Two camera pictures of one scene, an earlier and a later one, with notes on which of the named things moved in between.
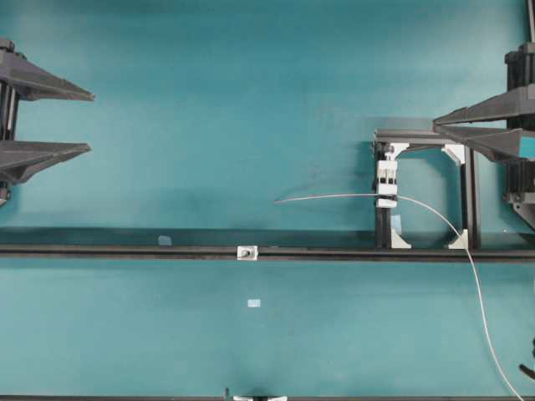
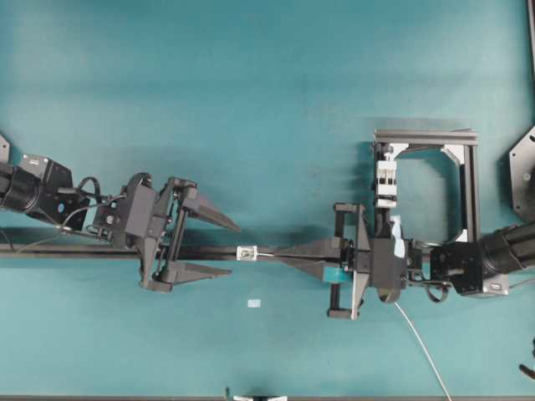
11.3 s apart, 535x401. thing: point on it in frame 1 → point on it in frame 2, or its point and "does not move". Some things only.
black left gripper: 20,159 → 146,220
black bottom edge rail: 267,398 does not move
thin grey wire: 459,242 → 414,332
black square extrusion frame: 470,158 does not move
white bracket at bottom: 242,398 does not move
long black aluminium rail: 471,255 does not move
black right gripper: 517,142 → 364,261
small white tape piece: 253,303 does not move
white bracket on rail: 247,252 does not move
